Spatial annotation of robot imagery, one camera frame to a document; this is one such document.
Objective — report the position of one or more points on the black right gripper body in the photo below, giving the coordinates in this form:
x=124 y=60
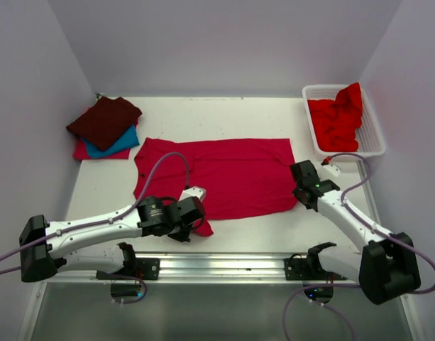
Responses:
x=296 y=192

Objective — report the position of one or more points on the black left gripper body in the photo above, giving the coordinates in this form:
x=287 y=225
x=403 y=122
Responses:
x=182 y=231

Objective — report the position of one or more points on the crimson t-shirt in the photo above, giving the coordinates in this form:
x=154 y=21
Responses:
x=242 y=177

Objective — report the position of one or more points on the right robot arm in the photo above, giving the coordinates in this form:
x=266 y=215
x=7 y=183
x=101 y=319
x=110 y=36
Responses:
x=384 y=264

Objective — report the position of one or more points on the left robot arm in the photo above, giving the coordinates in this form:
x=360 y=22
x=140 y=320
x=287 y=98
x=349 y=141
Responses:
x=48 y=248

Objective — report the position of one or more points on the bright red t-shirt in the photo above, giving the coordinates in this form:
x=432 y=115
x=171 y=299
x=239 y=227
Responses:
x=336 y=121

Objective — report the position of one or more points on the white plastic basket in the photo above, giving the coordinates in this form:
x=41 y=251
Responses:
x=371 y=142

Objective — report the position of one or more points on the blue folded t-shirt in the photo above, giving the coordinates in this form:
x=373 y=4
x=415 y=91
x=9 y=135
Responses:
x=129 y=139

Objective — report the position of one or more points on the dark maroon folded t-shirt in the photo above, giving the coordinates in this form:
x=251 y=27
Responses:
x=105 y=122

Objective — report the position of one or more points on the pink folded t-shirt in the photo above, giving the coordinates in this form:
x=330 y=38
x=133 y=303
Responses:
x=85 y=151

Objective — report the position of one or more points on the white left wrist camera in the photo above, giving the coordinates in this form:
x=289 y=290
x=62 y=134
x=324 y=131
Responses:
x=194 y=191

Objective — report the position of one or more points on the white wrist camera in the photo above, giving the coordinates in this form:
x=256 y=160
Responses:
x=194 y=191
x=330 y=167

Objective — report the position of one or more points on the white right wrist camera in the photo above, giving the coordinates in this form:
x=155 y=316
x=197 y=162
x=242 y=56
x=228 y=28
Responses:
x=330 y=167

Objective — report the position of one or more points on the aluminium mounting rail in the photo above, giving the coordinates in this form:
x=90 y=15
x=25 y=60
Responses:
x=212 y=267

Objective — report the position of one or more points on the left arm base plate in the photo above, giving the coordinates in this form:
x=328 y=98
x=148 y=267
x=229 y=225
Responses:
x=145 y=269

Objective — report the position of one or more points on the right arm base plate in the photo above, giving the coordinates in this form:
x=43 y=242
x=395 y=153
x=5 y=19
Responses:
x=297 y=268

